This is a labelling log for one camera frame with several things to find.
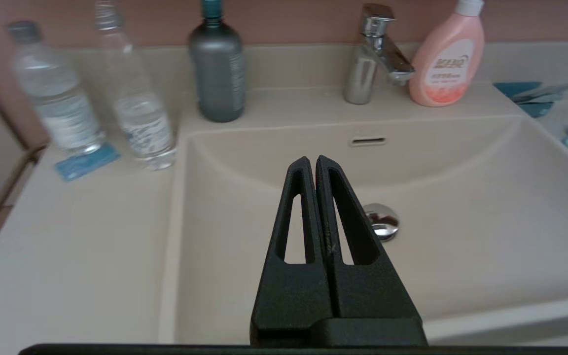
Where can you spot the pink soap pump bottle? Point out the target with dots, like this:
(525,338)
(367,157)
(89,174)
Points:
(444,64)

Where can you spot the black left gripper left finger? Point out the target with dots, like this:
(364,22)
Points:
(289,296)

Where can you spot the clear water bottle patterned label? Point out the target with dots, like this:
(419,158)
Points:
(141,118)

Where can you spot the chrome drain plug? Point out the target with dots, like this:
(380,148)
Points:
(382,222)

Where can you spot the clear water bottle plain label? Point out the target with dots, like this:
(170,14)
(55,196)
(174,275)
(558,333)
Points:
(57,98)

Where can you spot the grey pump bottle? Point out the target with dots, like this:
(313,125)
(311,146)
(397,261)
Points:
(217,69)

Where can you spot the chrome faucet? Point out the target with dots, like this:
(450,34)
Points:
(360,74)

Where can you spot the grey sachets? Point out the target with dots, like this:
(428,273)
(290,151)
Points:
(545,92)

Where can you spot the blue card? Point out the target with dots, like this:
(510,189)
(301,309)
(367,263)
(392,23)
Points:
(87,165)

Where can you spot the blue soap tray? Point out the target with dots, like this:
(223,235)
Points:
(535,108)

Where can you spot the beige ceramic sink basin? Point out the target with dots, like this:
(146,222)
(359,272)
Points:
(461,236)

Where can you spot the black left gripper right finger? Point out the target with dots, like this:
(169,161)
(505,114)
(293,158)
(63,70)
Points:
(368,296)

